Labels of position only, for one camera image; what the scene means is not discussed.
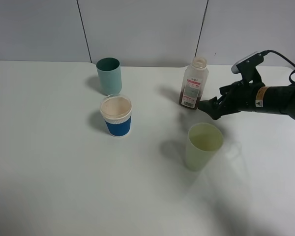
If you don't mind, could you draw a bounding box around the clear plastic drink bottle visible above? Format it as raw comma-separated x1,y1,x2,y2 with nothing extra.
179,57,209,110

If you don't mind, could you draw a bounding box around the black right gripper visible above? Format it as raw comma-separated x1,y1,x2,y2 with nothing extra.
198,81,265,120

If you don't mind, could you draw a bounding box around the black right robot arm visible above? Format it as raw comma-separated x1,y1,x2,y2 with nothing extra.
197,81,295,120

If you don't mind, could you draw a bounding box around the light green plastic cup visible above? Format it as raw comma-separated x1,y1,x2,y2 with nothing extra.
185,123,224,172

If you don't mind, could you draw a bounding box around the blue sleeved paper cup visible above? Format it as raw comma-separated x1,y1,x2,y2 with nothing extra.
100,94,132,137

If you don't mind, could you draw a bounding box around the teal plastic cup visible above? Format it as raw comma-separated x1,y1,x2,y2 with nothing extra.
96,58,122,95

